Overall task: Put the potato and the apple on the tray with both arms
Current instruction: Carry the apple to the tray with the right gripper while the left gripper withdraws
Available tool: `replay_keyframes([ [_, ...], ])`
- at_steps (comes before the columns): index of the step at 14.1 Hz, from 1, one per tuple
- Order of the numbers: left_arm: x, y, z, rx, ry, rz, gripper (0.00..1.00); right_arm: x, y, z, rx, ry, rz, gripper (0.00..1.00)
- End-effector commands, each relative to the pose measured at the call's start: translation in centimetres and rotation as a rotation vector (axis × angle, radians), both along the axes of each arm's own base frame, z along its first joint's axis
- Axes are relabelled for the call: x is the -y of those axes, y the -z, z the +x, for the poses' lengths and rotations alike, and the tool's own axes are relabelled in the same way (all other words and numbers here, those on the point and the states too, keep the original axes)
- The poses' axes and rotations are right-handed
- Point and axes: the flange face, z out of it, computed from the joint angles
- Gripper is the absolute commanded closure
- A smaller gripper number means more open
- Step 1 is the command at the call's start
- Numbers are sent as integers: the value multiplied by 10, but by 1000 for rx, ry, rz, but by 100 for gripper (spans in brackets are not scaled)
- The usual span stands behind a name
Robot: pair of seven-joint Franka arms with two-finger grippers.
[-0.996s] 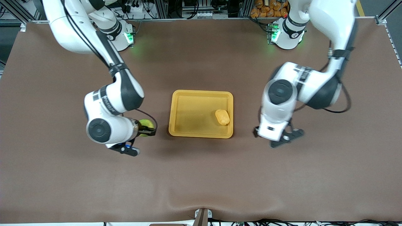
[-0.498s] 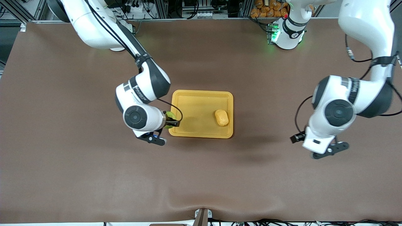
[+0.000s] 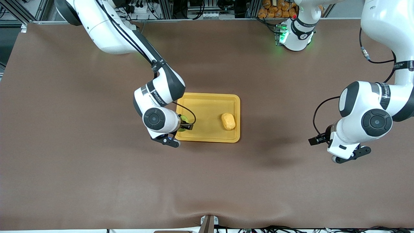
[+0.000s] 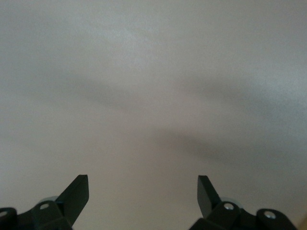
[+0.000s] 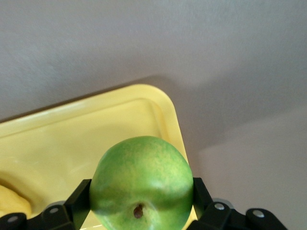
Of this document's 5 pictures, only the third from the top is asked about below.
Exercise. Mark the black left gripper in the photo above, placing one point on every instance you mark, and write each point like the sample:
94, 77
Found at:
324, 136

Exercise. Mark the green apple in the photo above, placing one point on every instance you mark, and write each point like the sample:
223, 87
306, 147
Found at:
182, 118

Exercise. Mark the yellow potato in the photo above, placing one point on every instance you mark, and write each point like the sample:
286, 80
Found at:
228, 121

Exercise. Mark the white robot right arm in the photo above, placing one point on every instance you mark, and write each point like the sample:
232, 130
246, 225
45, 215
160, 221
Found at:
110, 32

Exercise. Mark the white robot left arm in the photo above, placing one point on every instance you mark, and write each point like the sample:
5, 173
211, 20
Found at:
381, 19

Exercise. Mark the yellow plastic tray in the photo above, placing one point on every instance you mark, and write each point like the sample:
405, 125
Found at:
207, 113

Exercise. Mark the brown table mat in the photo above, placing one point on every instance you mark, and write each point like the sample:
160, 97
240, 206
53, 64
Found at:
207, 181

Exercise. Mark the metal table edge clamp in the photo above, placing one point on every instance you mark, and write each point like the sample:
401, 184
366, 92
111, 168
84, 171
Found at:
208, 225

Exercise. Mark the white terminal block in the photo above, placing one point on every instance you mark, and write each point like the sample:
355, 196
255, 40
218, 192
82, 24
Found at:
210, 15

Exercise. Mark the white power strip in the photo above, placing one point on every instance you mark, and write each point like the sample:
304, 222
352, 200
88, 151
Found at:
142, 9

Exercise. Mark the orange snack packages pile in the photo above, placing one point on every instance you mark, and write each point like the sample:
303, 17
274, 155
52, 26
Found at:
275, 13

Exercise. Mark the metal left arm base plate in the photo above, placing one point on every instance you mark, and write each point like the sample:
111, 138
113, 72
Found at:
278, 30

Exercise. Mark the aluminium frame profile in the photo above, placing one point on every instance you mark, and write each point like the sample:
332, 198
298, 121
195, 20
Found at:
13, 9

